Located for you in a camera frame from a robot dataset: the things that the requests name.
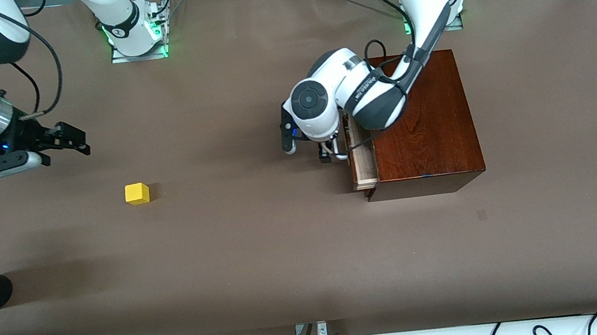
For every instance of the dark brown wooden cabinet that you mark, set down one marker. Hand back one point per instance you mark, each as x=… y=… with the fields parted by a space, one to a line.
x=441 y=134

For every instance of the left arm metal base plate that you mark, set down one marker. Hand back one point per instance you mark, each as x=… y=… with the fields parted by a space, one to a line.
x=454 y=26

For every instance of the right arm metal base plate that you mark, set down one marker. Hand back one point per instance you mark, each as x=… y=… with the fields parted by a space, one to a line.
x=140 y=57

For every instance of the yellow block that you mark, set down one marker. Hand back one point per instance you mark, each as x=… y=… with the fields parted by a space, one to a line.
x=137 y=194

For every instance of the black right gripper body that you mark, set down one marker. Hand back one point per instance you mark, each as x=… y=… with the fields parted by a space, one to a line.
x=26 y=134

